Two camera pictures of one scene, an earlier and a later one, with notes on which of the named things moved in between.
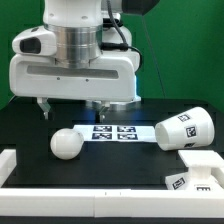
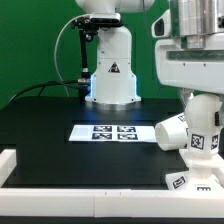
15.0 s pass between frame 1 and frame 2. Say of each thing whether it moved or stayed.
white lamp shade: stayed
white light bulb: moved
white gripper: moved
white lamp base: stayed
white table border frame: stayed
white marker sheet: stayed
